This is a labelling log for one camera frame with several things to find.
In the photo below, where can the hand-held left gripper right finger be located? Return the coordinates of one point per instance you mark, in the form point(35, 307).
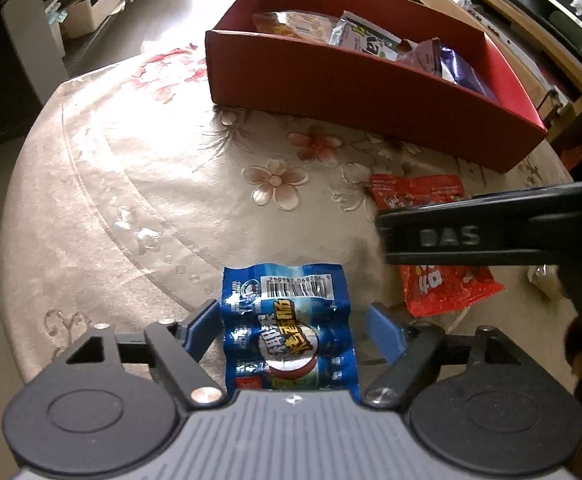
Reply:
point(383, 332)

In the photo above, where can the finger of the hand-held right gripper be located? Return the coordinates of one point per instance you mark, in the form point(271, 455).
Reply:
point(511, 230)

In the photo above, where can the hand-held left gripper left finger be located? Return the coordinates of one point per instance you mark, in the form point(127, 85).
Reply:
point(203, 327)

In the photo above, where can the blue snack packet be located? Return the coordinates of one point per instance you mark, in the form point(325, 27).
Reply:
point(291, 330)

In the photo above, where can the red snack packet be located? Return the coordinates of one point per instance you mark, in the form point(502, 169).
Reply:
point(421, 191)

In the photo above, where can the purple foil snack packet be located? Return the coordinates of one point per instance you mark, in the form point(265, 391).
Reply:
point(463, 72)

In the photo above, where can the white bread snack packet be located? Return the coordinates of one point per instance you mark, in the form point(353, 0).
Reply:
point(421, 57)

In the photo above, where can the red cardboard box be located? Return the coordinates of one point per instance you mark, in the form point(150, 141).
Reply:
point(346, 90)

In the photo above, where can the white and green snack packet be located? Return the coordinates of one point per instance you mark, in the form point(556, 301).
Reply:
point(366, 35)

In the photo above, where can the clear bag of orange snacks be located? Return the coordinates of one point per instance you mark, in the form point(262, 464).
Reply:
point(291, 25)

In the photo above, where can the clear plastic wrapper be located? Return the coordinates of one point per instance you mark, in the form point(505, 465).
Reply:
point(545, 280)

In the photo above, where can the orange red bag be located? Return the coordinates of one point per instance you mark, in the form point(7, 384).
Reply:
point(581, 162)

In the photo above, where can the floral tablecloth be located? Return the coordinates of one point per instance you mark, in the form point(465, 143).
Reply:
point(146, 185)

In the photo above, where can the cardboard box under shelf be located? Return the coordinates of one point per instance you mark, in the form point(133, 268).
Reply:
point(93, 7)

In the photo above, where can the dark low table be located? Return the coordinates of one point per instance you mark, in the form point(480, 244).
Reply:
point(1, 25)

